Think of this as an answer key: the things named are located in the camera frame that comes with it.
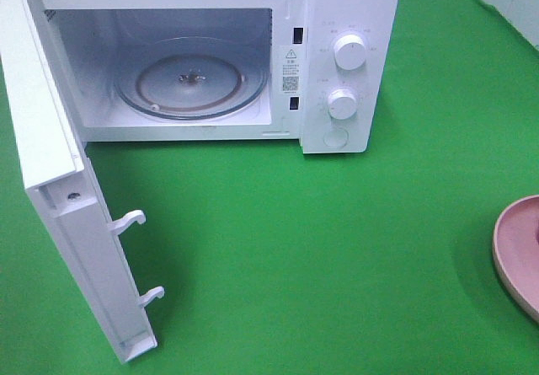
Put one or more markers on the round white door release button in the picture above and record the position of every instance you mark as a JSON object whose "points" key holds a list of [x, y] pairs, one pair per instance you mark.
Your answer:
{"points": [[336, 138]]}

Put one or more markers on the white microwave knob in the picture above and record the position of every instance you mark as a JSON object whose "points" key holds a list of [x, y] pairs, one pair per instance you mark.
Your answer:
{"points": [[342, 104], [349, 51]]}

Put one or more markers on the white microwave door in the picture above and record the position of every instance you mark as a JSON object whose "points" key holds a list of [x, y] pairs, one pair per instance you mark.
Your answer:
{"points": [[61, 184]]}

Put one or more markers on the pink round plate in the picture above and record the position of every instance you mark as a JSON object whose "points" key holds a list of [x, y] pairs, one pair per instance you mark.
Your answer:
{"points": [[515, 252]]}

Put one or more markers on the green table cloth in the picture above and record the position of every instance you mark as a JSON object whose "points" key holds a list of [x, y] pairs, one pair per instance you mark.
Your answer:
{"points": [[276, 262]]}

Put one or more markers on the white warning label sticker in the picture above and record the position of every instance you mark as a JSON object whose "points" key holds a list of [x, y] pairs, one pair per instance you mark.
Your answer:
{"points": [[290, 69]]}

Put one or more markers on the white microwave oven body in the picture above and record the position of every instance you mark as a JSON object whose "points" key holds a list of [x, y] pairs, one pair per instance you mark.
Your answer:
{"points": [[84, 40]]}

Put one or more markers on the glass microwave turntable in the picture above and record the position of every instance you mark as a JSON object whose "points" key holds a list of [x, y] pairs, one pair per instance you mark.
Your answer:
{"points": [[192, 79]]}

